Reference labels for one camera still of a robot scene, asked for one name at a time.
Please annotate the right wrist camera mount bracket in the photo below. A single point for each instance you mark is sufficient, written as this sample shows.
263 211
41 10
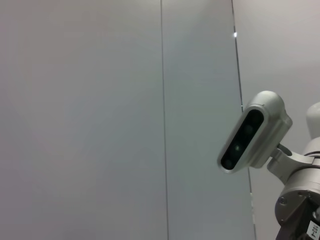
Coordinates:
285 160

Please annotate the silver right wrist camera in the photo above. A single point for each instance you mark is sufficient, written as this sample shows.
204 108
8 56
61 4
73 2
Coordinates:
252 135

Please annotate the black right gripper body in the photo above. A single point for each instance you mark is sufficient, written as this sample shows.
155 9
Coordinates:
313 215

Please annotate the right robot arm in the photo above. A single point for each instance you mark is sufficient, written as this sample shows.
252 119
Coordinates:
297 187

